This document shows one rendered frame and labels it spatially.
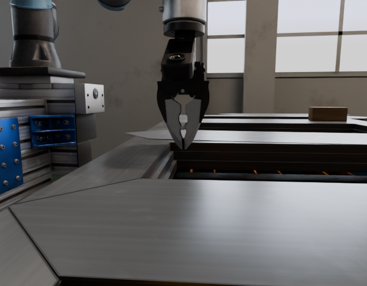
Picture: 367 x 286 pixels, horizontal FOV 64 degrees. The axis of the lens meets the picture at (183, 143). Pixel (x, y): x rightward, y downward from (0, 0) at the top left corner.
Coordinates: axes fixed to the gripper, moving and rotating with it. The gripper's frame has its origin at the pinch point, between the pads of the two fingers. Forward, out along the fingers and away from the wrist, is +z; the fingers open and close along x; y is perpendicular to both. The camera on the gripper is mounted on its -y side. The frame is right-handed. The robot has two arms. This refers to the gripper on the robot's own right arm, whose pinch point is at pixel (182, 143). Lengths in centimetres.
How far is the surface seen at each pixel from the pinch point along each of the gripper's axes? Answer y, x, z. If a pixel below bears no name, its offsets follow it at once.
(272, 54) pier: 255, -67, -49
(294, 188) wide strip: -22.5, -12.8, 0.9
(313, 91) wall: 271, -115, -13
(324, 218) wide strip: -29.6, -13.0, 0.9
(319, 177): 15.3, -29.5, 10.0
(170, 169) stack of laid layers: -2.5, 2.0, 4.3
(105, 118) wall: 288, 116, 18
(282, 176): 15.6, -21.3, 10.0
